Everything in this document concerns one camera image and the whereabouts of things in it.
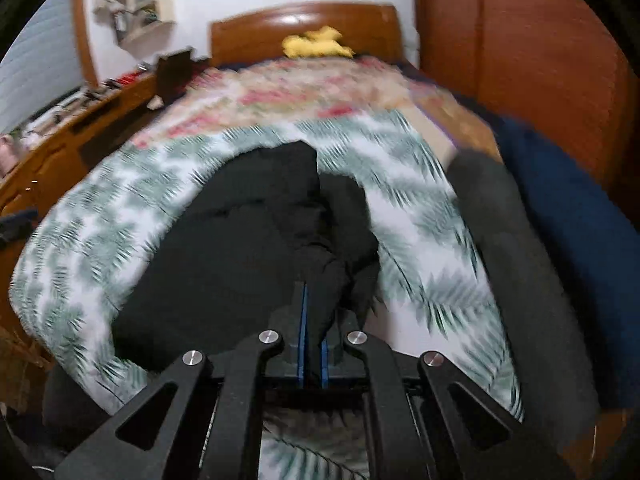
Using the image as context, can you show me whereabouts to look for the wooden louvred wardrobe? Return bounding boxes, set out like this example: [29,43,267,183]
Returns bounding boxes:
[412,0,640,201]

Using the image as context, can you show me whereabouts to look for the grey blanket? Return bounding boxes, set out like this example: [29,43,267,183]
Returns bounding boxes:
[445,150,601,453]

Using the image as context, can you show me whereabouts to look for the black buttoned coat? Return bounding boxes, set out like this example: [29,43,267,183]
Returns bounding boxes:
[111,140,382,376]

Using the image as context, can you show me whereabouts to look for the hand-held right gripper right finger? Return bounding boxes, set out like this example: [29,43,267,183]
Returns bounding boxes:
[320,310,576,480]

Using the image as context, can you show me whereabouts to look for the wooden desk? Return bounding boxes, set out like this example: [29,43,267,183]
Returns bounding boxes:
[0,67,166,221]

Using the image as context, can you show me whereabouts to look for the floral blanket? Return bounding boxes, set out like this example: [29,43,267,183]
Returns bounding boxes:
[135,55,501,161]

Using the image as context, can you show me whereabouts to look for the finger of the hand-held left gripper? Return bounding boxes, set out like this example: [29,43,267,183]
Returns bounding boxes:
[0,207,40,232]
[0,230,32,250]

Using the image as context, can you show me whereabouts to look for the wooden headboard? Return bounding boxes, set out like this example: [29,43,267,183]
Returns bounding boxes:
[209,2,406,68]

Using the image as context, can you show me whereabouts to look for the leaf-print bed sheet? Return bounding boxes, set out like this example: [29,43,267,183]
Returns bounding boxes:
[10,110,526,480]

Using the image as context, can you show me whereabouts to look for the grey window blind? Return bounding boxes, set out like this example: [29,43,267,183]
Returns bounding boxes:
[0,0,86,133]

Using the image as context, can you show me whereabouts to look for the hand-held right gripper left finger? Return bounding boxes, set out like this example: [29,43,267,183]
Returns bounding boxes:
[54,280,308,480]

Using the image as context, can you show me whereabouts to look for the wooden window frame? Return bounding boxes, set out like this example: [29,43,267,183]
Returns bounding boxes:
[70,0,101,92]

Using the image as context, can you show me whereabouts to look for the white wall shelf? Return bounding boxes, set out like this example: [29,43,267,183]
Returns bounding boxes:
[92,0,177,46]

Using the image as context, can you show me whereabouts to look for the yellow plush toy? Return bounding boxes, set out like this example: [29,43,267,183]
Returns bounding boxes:
[281,25,357,58]

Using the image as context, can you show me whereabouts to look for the dark wooden chair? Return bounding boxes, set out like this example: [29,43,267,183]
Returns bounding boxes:
[155,46,197,106]

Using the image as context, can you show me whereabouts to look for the dark blue cloth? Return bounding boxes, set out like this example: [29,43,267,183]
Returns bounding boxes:
[492,115,640,411]

